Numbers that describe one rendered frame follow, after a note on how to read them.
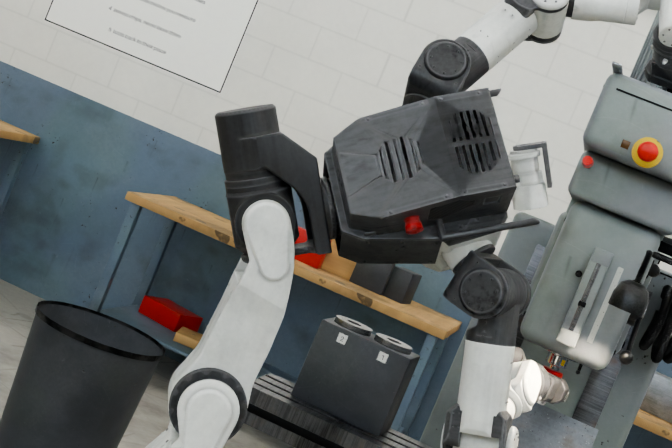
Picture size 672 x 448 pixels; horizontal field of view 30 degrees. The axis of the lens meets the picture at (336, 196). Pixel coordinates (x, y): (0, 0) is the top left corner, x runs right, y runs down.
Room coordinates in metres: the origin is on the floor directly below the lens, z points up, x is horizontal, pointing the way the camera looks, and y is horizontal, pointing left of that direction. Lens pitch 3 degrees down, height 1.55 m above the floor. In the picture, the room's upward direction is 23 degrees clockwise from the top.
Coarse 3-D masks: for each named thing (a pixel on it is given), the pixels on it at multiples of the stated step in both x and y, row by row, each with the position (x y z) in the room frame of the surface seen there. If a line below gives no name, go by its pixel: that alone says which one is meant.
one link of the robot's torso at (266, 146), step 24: (216, 120) 2.27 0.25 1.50; (240, 120) 2.23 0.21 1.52; (264, 120) 2.25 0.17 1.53; (240, 144) 2.24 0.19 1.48; (264, 144) 2.23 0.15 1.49; (288, 144) 2.24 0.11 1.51; (240, 168) 2.24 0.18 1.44; (264, 168) 2.24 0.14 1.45; (288, 168) 2.24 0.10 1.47; (312, 168) 2.25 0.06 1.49; (312, 192) 2.25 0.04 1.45; (312, 216) 2.25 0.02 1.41; (312, 240) 2.36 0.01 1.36
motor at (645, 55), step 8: (656, 16) 2.95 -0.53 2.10; (656, 24) 2.94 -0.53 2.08; (648, 40) 2.94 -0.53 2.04; (648, 48) 2.92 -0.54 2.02; (640, 56) 2.95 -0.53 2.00; (648, 56) 2.91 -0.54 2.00; (640, 64) 2.93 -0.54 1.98; (632, 72) 2.95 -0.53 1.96; (640, 72) 2.92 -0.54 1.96; (640, 80) 2.91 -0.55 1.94
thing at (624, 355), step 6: (648, 300) 2.73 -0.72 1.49; (630, 318) 2.71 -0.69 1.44; (636, 318) 2.70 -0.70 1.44; (642, 318) 2.73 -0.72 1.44; (630, 324) 2.72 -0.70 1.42; (636, 324) 2.68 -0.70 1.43; (636, 330) 2.67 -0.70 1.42; (630, 336) 2.65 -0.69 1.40; (630, 342) 2.63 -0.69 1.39; (630, 348) 2.61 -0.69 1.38; (624, 354) 2.58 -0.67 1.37; (630, 354) 2.58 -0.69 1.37; (624, 360) 2.58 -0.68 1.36; (630, 360) 2.58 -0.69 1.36
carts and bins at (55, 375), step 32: (64, 320) 4.48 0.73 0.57; (96, 320) 4.54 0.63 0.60; (32, 352) 4.17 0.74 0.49; (64, 352) 4.10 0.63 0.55; (96, 352) 4.10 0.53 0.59; (128, 352) 4.13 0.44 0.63; (160, 352) 4.40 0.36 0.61; (32, 384) 4.14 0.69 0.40; (64, 384) 4.10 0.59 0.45; (96, 384) 4.11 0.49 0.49; (128, 384) 4.18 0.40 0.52; (32, 416) 4.12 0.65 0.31; (64, 416) 4.11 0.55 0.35; (96, 416) 4.14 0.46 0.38; (128, 416) 4.26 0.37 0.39
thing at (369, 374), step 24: (336, 336) 2.77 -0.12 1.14; (360, 336) 2.76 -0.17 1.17; (384, 336) 2.81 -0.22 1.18; (312, 360) 2.78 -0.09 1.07; (336, 360) 2.77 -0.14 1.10; (360, 360) 2.75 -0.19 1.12; (384, 360) 2.74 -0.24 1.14; (408, 360) 2.73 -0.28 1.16; (312, 384) 2.77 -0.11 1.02; (336, 384) 2.76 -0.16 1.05; (360, 384) 2.75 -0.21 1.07; (384, 384) 2.74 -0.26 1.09; (408, 384) 2.84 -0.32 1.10; (336, 408) 2.76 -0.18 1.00; (360, 408) 2.74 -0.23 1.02; (384, 408) 2.73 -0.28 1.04; (384, 432) 2.78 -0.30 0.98
